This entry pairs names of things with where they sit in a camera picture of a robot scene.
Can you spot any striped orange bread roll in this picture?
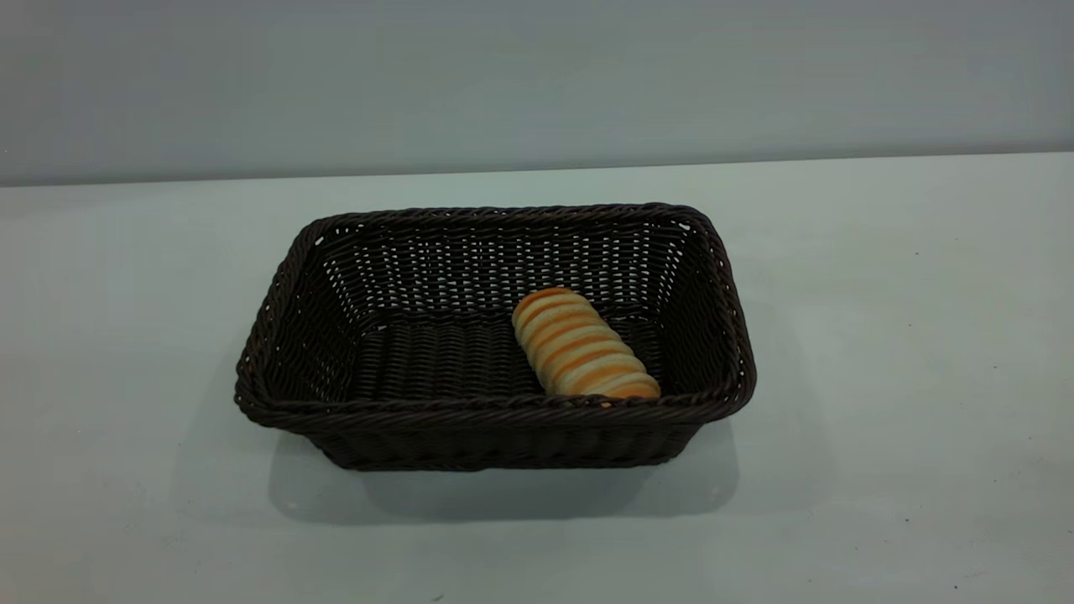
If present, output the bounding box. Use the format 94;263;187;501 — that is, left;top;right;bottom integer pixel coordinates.
512;287;662;401

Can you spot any black woven wicker basket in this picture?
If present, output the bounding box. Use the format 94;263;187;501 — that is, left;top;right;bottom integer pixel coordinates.
233;202;758;472

